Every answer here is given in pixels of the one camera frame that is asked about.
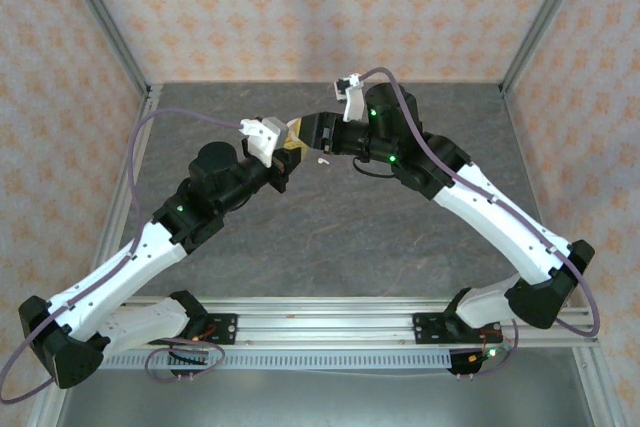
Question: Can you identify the circuit board with green light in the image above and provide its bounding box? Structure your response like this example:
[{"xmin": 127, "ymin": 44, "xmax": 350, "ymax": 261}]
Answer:
[{"xmin": 448, "ymin": 344, "xmax": 516, "ymax": 379}]

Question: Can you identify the grey metal sheet panel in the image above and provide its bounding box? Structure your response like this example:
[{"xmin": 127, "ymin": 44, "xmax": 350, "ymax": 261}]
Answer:
[{"xmin": 54, "ymin": 369, "xmax": 599, "ymax": 427}]

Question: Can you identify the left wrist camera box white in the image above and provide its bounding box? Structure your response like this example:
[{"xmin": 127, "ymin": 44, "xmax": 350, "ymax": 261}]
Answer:
[{"xmin": 238, "ymin": 115, "xmax": 292, "ymax": 169}]

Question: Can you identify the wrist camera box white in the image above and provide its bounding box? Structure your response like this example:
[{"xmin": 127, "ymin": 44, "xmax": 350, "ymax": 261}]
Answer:
[
  {"xmin": 332, "ymin": 73, "xmax": 367, "ymax": 124},
  {"xmin": 238, "ymin": 115, "xmax": 292, "ymax": 169}
]

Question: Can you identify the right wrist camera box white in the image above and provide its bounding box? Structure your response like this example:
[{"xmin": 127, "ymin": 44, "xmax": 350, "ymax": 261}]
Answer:
[{"xmin": 332, "ymin": 73, "xmax": 367, "ymax": 124}]

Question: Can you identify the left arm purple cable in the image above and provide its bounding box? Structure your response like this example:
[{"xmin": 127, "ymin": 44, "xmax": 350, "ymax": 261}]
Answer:
[{"xmin": 0, "ymin": 109, "xmax": 246, "ymax": 404}]

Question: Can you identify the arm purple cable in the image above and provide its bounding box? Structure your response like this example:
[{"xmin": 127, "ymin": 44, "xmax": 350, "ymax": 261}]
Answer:
[
  {"xmin": 359, "ymin": 66, "xmax": 600, "ymax": 378},
  {"xmin": 0, "ymin": 109, "xmax": 246, "ymax": 404}
]

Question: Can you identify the aluminium side rail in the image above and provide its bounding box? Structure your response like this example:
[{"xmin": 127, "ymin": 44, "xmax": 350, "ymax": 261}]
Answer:
[
  {"xmin": 498, "ymin": 84, "xmax": 626, "ymax": 427},
  {"xmin": 24, "ymin": 84, "xmax": 164, "ymax": 427}
]

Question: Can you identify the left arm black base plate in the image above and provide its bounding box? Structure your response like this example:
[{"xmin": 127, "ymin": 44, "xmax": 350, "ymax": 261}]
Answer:
[{"xmin": 199, "ymin": 312, "xmax": 239, "ymax": 347}]

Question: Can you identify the aluminium mounting rail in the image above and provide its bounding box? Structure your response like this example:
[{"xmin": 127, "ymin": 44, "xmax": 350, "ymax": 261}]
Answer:
[{"xmin": 52, "ymin": 296, "xmax": 600, "ymax": 351}]

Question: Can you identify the black cable clamp bracket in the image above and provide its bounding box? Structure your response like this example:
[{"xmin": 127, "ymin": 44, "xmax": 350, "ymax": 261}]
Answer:
[{"xmin": 167, "ymin": 349, "xmax": 211, "ymax": 379}]

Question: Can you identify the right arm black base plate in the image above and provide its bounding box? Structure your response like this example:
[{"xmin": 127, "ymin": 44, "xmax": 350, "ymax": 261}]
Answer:
[{"xmin": 410, "ymin": 311, "xmax": 504, "ymax": 346}]

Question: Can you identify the grey slotted cable duct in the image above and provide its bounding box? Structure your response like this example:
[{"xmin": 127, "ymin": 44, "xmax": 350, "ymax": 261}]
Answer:
[{"xmin": 102, "ymin": 350, "xmax": 454, "ymax": 371}]

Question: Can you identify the aluminium frame post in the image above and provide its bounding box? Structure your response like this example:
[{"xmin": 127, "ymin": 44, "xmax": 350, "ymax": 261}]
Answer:
[
  {"xmin": 53, "ymin": 0, "xmax": 152, "ymax": 94},
  {"xmin": 498, "ymin": 0, "xmax": 600, "ymax": 96}
]

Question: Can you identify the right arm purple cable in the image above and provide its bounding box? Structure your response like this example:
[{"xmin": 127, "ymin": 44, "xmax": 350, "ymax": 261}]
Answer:
[{"xmin": 359, "ymin": 66, "xmax": 600, "ymax": 378}]

